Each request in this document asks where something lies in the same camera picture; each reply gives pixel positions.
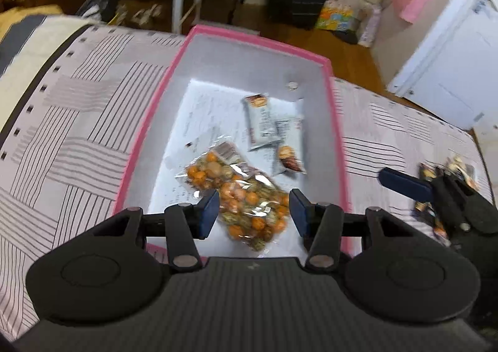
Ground colourful yellow gift box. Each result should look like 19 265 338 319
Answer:
315 0 355 32

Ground black bag on floor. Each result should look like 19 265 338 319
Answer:
76 0 117 24

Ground pink cardboard box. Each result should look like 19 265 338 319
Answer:
112 23 354 264

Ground clear bag of orange nuts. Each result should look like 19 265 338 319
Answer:
176 139 289 252

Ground large beige snack bag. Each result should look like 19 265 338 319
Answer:
446 156 479 190

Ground beige sandals on floor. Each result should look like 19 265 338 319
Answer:
131 4 162 29

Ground white chocolate snack bar wrapper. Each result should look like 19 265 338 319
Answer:
273 116 306 175

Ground white bedroom door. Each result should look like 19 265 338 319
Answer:
388 0 497 130

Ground striped patchwork bed sheet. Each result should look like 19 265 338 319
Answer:
1 16 492 339

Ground white patterned floor bag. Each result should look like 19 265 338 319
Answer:
356 4 382 48

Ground printed paper sheet in box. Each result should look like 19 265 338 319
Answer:
148 81 306 259

